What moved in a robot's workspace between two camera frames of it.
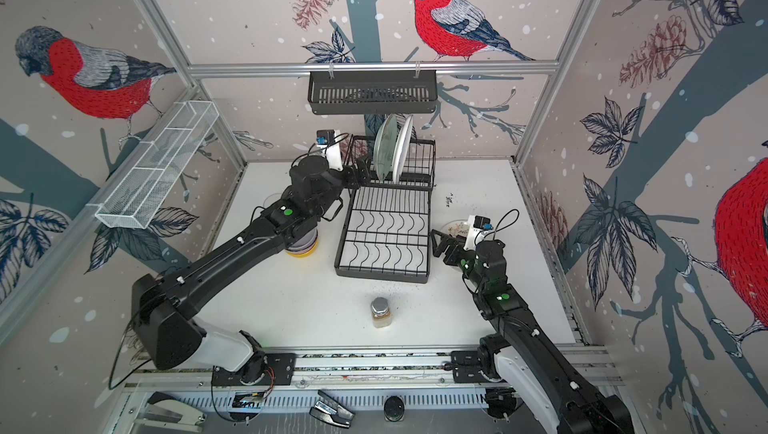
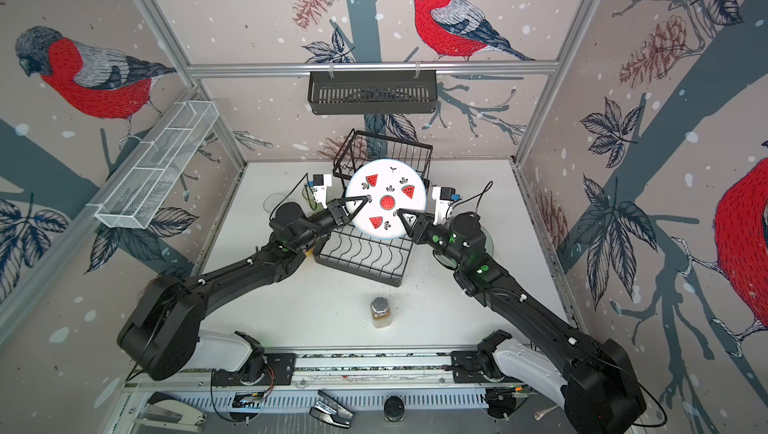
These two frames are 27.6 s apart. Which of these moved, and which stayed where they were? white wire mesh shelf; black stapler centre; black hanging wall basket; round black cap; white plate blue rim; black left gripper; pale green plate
Moved: white plate blue rim; pale green plate; black left gripper
Stayed: black hanging wall basket; round black cap; white wire mesh shelf; black stapler centre
